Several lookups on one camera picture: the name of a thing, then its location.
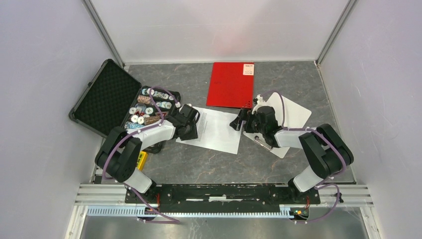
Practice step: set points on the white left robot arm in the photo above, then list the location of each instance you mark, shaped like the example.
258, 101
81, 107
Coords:
118, 155

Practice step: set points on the yellow box with green cells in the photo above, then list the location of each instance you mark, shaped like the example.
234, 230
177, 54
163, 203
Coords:
141, 160

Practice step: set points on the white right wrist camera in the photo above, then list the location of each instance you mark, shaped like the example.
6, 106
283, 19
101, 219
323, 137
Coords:
258, 102

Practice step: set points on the red folder black inside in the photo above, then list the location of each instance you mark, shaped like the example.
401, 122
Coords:
231, 85

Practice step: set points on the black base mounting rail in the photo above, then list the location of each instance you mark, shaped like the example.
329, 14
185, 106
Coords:
227, 198

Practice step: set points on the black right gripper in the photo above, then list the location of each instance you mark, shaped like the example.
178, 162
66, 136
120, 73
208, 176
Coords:
244, 115

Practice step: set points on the black poker chip case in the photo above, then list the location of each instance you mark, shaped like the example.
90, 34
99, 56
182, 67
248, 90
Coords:
115, 98

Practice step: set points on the white clipboard metal clip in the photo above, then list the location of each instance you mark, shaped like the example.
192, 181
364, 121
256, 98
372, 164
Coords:
296, 117

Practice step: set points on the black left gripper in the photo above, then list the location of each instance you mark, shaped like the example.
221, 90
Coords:
193, 134

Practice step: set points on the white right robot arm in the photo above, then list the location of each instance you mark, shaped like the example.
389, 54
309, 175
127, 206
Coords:
327, 154

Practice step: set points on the white paper sheet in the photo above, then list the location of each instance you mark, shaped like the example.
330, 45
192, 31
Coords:
214, 132

